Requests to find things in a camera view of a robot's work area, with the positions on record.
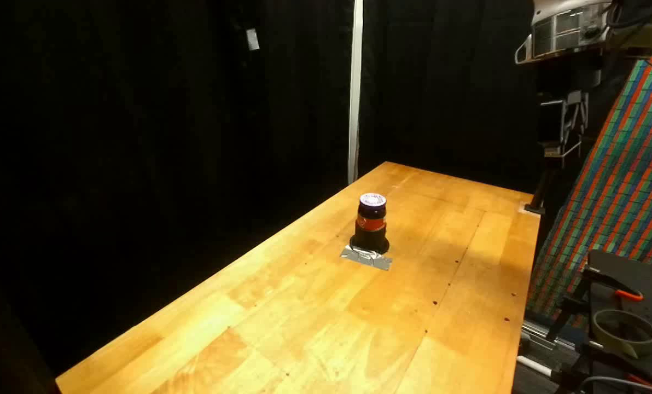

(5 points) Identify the white cable loop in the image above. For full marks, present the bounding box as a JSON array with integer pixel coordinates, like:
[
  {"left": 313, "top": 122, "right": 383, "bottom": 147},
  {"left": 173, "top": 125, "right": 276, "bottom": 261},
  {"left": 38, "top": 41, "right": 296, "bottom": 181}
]
[{"left": 513, "top": 33, "right": 536, "bottom": 66}]

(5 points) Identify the grey tape roll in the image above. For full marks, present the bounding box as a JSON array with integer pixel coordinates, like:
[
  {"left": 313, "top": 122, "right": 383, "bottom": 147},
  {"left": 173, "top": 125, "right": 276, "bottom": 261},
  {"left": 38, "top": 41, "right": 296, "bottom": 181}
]
[{"left": 591, "top": 306, "right": 652, "bottom": 362}]

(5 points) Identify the orange clamp handle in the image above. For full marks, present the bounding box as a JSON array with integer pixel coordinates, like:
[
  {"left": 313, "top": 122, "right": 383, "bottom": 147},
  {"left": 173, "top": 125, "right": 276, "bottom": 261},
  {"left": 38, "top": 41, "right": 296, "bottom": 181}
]
[{"left": 611, "top": 287, "right": 647, "bottom": 305}]

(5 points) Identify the black metal stand frame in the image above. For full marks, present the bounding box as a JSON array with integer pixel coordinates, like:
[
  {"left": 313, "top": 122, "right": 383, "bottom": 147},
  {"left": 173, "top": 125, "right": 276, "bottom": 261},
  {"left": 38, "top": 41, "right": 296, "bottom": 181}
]
[{"left": 525, "top": 66, "right": 600, "bottom": 217}]

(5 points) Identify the white vertical pole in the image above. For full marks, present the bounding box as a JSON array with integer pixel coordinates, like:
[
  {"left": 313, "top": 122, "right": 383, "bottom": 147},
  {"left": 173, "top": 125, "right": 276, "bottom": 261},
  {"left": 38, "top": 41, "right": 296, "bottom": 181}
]
[{"left": 345, "top": 0, "right": 366, "bottom": 186}]

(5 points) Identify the multicoloured striped panel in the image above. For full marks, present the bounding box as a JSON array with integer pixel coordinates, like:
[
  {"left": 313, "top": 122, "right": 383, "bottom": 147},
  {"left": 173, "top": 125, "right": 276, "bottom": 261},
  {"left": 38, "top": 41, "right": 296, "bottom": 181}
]
[{"left": 531, "top": 5, "right": 652, "bottom": 320}]

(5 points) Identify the dark glass jar red label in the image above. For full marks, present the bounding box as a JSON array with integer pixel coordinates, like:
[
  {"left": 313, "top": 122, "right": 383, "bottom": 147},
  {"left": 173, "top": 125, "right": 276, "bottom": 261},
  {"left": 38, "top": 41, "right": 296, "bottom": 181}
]
[{"left": 351, "top": 190, "right": 392, "bottom": 256}]

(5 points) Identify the black curtain backdrop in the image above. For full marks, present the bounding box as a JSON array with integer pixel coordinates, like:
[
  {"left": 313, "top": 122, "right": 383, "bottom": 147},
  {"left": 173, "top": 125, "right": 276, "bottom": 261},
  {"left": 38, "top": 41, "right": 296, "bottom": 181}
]
[{"left": 0, "top": 0, "right": 541, "bottom": 376}]

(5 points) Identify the silver equipment box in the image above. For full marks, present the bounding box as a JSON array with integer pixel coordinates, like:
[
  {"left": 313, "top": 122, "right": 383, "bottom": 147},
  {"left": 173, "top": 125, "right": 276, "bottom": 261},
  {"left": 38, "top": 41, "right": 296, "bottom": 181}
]
[{"left": 529, "top": 0, "right": 621, "bottom": 54}]

